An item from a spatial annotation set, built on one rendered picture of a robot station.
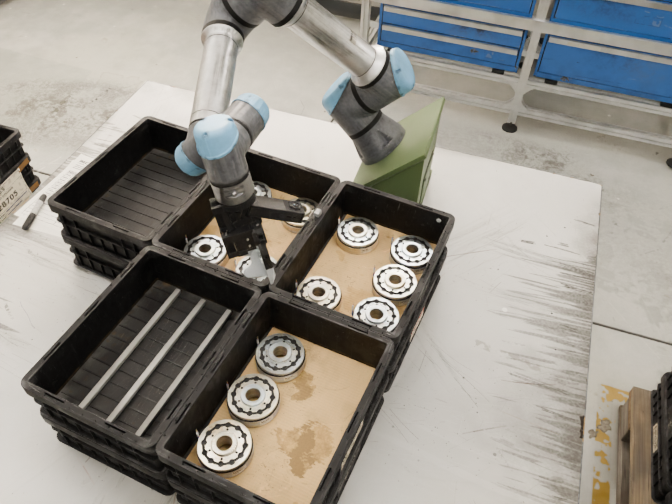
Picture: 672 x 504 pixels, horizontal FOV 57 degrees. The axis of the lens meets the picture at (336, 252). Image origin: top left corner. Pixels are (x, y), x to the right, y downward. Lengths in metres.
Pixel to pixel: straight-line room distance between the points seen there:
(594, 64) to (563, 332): 1.86
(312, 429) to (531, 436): 0.50
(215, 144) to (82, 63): 2.99
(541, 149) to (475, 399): 2.10
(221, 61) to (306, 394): 0.72
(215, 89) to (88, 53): 2.81
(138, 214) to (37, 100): 2.18
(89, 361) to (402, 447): 0.68
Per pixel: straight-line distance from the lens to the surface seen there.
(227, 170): 1.12
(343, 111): 1.72
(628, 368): 2.58
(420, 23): 3.28
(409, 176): 1.66
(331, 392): 1.30
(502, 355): 1.57
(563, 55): 3.26
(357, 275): 1.48
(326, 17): 1.54
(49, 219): 1.94
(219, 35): 1.47
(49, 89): 3.86
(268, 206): 1.20
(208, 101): 1.33
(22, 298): 1.76
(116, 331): 1.45
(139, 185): 1.77
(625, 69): 3.29
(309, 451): 1.24
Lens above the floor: 1.96
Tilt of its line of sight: 47 degrees down
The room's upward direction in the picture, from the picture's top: 3 degrees clockwise
